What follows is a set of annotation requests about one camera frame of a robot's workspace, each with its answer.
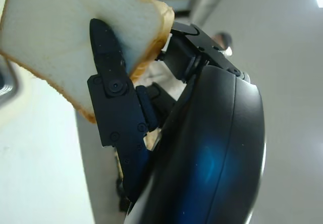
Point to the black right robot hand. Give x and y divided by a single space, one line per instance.
207 138

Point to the slice of toast bread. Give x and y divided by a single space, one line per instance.
50 27

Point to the white two-slot toaster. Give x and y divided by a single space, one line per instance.
38 158

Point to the person in white top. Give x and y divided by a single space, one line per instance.
223 41

